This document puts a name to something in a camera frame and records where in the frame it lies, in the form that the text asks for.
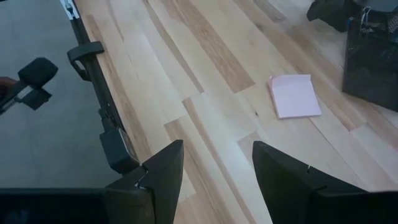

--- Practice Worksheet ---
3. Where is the black aluminium table frame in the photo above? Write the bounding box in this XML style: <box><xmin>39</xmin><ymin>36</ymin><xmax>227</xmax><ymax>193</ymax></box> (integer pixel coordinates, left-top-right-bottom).
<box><xmin>58</xmin><ymin>0</ymin><xmax>131</xmax><ymax>147</ymax></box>

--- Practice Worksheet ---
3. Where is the person's hand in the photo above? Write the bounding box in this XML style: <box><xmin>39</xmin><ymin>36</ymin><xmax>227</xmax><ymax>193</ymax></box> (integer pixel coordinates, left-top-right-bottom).
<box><xmin>0</xmin><ymin>77</ymin><xmax>18</xmax><ymax>100</ymax></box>

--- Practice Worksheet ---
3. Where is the black padded handle device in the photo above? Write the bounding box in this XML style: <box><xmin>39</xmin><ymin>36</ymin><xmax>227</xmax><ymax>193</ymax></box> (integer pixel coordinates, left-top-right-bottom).
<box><xmin>0</xmin><ymin>57</ymin><xmax>59</xmax><ymax>116</ymax></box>

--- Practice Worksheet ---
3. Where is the black mesh desk organizer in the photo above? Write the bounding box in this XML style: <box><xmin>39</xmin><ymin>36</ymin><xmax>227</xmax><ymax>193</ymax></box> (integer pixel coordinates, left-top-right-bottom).
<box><xmin>341</xmin><ymin>0</ymin><xmax>398</xmax><ymax>113</ymax></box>

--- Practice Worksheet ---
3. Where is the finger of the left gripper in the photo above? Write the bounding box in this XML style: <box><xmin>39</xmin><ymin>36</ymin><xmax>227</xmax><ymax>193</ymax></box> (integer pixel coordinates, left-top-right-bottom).
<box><xmin>306</xmin><ymin>0</ymin><xmax>354</xmax><ymax>34</ymax></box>

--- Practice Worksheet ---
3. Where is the black frame clamp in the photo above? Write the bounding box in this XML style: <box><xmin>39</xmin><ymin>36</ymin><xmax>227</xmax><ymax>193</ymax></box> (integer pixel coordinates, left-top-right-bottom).
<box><xmin>67</xmin><ymin>41</ymin><xmax>106</xmax><ymax>82</ymax></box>

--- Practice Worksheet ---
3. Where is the pink sticky note pad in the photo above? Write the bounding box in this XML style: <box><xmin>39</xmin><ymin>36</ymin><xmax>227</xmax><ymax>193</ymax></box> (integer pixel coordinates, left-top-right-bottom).
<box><xmin>267</xmin><ymin>73</ymin><xmax>323</xmax><ymax>120</ymax></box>

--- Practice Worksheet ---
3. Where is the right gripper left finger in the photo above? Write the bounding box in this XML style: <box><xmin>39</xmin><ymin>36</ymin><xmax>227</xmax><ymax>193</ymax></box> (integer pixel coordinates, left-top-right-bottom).
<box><xmin>0</xmin><ymin>139</ymin><xmax>185</xmax><ymax>224</ymax></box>

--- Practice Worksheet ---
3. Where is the white metal bracket strip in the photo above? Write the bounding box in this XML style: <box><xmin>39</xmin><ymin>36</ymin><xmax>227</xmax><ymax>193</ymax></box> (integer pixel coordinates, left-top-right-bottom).
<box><xmin>59</xmin><ymin>0</ymin><xmax>81</xmax><ymax>21</ymax></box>

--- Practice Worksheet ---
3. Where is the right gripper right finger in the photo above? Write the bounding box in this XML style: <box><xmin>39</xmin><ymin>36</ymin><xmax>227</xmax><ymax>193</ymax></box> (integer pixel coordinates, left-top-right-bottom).
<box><xmin>251</xmin><ymin>141</ymin><xmax>398</xmax><ymax>224</ymax></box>

